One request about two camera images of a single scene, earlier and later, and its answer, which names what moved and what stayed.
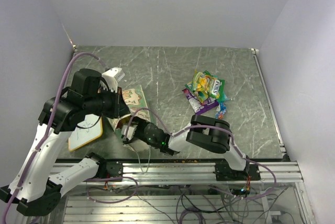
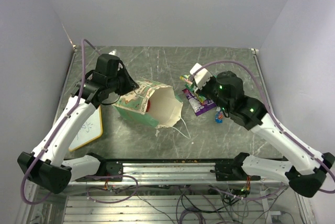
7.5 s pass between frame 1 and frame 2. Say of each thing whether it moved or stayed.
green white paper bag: moved
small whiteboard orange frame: stayed
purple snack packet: stayed
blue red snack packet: stayed
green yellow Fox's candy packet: moved
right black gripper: moved
